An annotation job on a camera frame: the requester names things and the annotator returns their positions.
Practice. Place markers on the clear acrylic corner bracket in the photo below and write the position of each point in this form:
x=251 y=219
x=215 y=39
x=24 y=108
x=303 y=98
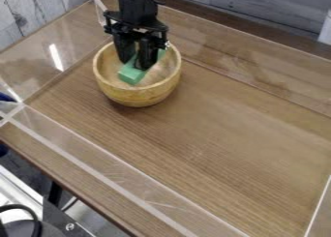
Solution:
x=100 y=10

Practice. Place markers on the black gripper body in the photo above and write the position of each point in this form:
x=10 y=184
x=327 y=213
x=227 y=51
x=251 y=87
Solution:
x=136 y=19

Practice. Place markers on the clear acrylic front wall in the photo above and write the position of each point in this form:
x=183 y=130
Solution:
x=127 y=158

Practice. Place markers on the green rectangular block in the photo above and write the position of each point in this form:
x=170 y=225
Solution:
x=131 y=74

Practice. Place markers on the black table leg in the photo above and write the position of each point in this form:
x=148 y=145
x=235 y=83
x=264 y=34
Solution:
x=55 y=194

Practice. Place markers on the light wooden bowl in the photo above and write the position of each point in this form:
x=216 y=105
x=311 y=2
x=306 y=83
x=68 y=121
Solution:
x=155 y=87

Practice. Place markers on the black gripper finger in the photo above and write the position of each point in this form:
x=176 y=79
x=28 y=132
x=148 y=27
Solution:
x=126 y=46
x=147 y=55

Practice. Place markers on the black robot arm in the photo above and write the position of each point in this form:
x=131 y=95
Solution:
x=138 y=32

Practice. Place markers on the black metal base plate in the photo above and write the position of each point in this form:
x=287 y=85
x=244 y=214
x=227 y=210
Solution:
x=58 y=224

